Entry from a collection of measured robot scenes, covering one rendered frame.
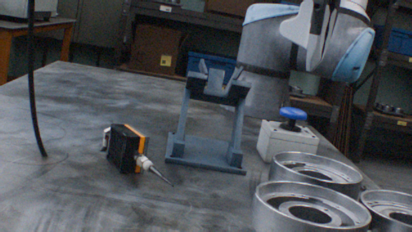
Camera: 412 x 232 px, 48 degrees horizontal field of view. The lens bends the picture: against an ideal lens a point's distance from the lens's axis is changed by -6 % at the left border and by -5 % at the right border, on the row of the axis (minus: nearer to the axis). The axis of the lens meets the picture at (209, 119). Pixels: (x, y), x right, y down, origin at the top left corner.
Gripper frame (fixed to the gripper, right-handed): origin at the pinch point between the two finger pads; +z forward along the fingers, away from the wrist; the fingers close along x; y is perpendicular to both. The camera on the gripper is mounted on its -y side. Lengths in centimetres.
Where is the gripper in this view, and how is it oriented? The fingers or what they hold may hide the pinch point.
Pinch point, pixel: (316, 62)
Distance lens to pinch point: 65.3
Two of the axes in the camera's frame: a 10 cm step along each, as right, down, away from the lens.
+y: -8.7, -2.6, 4.2
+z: -1.9, 9.6, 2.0
